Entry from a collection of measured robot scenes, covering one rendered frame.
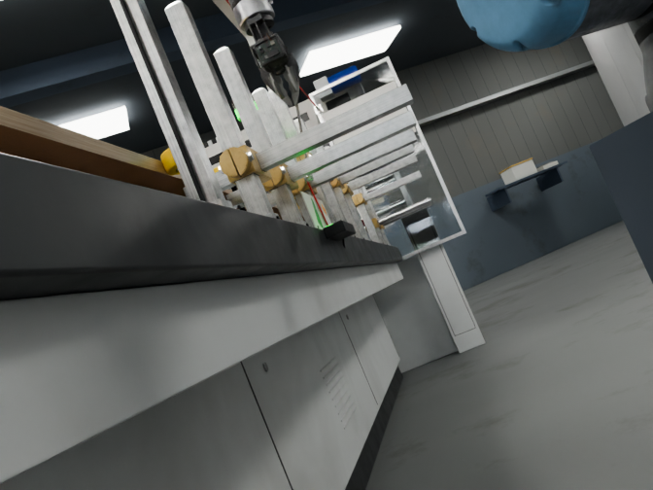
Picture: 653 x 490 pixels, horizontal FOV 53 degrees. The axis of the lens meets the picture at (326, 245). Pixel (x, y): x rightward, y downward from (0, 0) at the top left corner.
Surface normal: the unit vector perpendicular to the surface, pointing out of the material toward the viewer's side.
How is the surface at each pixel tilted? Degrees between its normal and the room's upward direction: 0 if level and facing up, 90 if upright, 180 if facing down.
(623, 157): 90
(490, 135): 90
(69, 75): 90
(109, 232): 90
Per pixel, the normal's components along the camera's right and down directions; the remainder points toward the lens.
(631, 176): -0.89, 0.35
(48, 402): 0.91, -0.40
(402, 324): -0.18, -0.02
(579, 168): 0.23, -0.18
